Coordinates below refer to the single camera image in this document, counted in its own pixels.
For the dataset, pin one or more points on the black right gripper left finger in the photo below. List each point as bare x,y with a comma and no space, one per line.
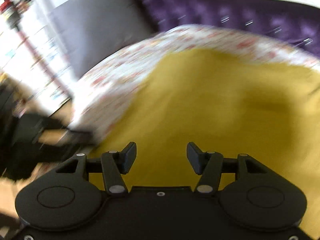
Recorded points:
114,165

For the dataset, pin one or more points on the grey satin pillow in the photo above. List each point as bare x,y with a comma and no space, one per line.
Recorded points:
92,30

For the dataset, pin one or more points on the purple tufted white-framed headboard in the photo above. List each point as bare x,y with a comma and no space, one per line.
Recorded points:
294,23

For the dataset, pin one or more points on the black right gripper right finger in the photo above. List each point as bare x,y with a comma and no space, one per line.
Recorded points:
208,166

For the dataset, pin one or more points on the floral quilted bedspread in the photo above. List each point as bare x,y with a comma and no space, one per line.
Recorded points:
103,93

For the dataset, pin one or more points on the mustard yellow knit sweater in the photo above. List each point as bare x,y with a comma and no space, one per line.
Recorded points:
226,104

